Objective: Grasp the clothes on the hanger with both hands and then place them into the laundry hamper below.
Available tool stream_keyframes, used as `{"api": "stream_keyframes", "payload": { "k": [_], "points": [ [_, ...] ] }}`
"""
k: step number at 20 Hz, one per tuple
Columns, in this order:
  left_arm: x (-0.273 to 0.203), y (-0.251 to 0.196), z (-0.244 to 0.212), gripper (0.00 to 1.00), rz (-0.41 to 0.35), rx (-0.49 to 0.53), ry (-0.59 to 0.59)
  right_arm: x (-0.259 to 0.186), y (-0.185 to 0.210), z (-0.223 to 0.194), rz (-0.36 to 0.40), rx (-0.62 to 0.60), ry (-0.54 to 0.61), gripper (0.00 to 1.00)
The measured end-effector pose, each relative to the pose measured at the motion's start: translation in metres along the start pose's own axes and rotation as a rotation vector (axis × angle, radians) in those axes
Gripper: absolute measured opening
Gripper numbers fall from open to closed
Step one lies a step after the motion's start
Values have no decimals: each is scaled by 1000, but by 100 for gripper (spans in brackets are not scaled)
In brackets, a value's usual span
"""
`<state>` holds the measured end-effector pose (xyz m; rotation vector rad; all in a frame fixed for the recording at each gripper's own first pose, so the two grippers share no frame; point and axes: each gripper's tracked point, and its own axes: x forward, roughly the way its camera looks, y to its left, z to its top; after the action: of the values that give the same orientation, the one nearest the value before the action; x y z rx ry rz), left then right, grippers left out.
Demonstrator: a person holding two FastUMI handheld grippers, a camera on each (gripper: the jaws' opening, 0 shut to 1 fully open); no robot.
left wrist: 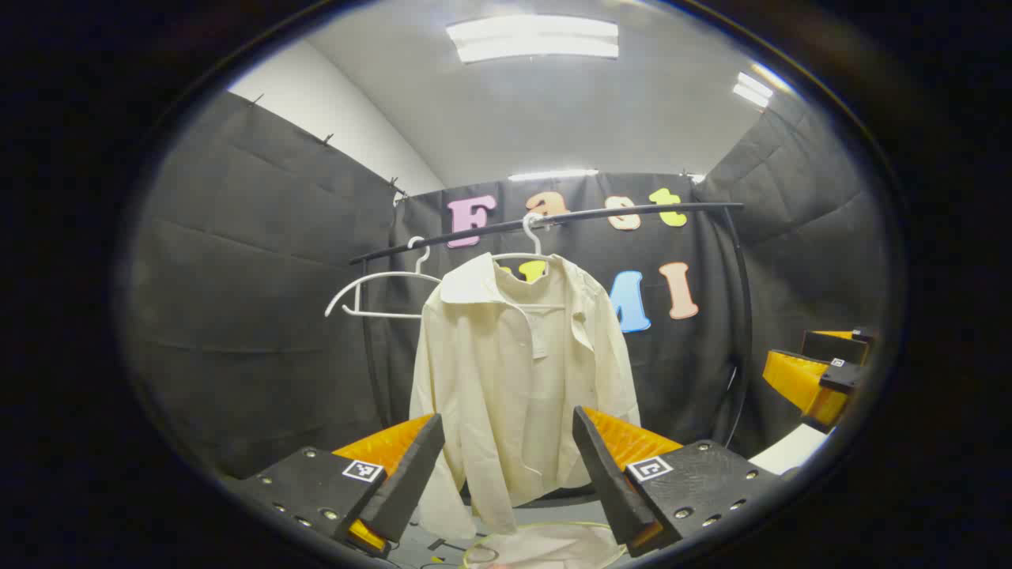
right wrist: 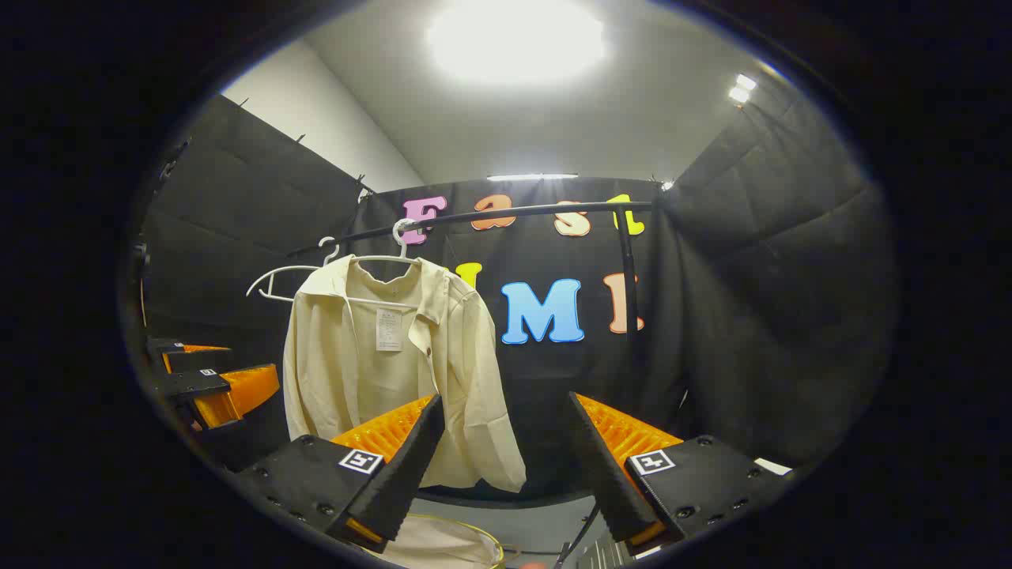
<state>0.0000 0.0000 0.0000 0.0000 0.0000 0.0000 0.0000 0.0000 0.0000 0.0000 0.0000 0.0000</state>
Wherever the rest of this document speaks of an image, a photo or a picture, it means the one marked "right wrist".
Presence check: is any black metal clothes rack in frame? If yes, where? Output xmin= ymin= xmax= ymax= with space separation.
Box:
xmin=286 ymin=201 xmax=659 ymax=412

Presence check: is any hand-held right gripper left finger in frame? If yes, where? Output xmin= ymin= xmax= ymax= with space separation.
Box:
xmin=236 ymin=394 xmax=446 ymax=554

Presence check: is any black cable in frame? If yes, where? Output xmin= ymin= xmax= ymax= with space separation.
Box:
xmin=552 ymin=502 xmax=602 ymax=569

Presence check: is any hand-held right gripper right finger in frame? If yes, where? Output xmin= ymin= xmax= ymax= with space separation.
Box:
xmin=566 ymin=391 xmax=794 ymax=558

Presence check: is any black backdrop cloth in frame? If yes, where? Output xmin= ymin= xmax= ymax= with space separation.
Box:
xmin=138 ymin=75 xmax=898 ymax=507

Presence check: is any cream collared shirt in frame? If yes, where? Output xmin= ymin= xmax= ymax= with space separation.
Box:
xmin=283 ymin=254 xmax=527 ymax=494

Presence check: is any white laundry hamper yellow rim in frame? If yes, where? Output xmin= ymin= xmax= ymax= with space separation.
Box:
xmin=372 ymin=512 xmax=507 ymax=569

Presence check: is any white plastic clothes hanger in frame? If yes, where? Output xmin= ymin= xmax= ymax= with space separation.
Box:
xmin=348 ymin=219 xmax=424 ymax=311
xmin=246 ymin=236 xmax=341 ymax=305

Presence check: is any large ceiling light panel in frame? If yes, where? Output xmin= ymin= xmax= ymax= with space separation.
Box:
xmin=427 ymin=0 xmax=606 ymax=84

